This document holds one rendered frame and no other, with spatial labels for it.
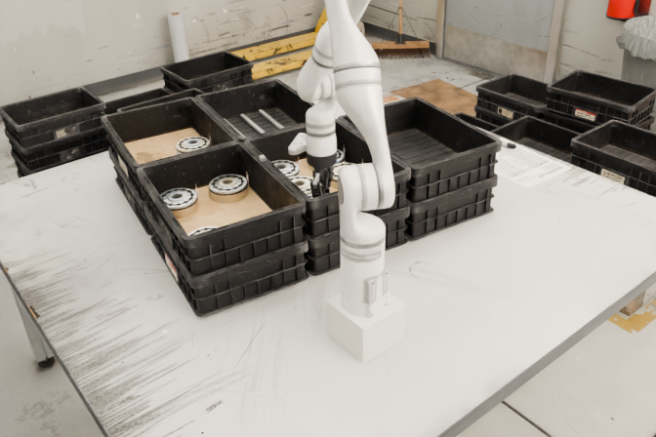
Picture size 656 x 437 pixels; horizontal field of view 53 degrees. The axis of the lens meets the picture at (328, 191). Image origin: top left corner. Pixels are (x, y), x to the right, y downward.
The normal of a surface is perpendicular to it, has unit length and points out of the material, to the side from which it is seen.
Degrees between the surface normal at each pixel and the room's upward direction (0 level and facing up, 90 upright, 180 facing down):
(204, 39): 90
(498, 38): 90
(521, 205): 0
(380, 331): 90
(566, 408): 0
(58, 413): 0
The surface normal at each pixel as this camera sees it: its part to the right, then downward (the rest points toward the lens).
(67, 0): 0.62, 0.37
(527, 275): -0.03, -0.87
